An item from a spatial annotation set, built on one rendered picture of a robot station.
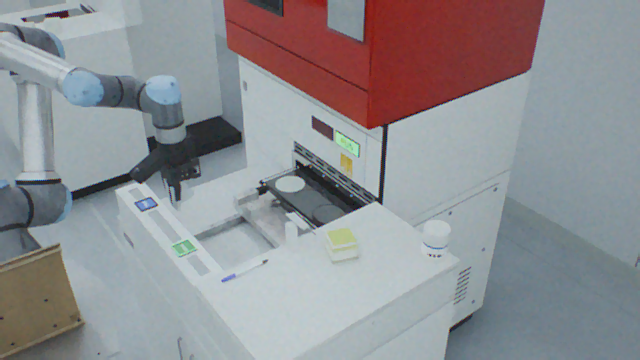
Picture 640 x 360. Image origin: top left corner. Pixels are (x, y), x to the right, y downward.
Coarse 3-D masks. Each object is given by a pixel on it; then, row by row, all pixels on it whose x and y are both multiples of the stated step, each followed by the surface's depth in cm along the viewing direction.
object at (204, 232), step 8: (272, 208) 201; (232, 216) 193; (240, 216) 193; (216, 224) 189; (224, 224) 191; (232, 224) 193; (192, 232) 186; (200, 232) 186; (208, 232) 188; (216, 232) 190
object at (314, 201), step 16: (304, 176) 204; (320, 176) 204; (288, 192) 196; (304, 192) 196; (320, 192) 196; (336, 192) 196; (304, 208) 188; (320, 208) 189; (336, 208) 188; (352, 208) 188; (320, 224) 181
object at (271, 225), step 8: (256, 200) 196; (240, 208) 192; (248, 216) 189; (256, 216) 188; (264, 216) 188; (272, 216) 188; (256, 224) 186; (264, 224) 185; (272, 224) 185; (280, 224) 185; (264, 232) 182; (272, 232) 181; (280, 232) 181; (272, 240) 180; (280, 240) 178
